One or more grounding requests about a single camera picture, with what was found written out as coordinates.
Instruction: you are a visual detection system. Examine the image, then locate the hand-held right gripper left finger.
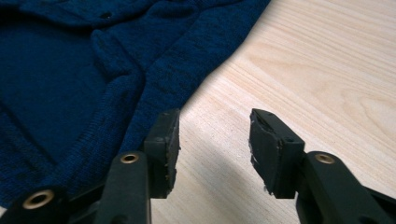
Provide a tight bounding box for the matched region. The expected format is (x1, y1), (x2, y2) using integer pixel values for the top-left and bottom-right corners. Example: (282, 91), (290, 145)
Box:
(94, 107), (181, 224)

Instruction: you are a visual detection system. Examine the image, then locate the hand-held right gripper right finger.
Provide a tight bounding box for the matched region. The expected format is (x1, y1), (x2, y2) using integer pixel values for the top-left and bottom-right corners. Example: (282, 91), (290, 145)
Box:
(248, 107), (396, 224)

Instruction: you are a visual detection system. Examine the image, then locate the dark blue knitted sweater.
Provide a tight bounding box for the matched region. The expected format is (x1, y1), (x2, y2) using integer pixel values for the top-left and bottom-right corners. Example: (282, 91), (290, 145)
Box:
(0, 0), (273, 209)

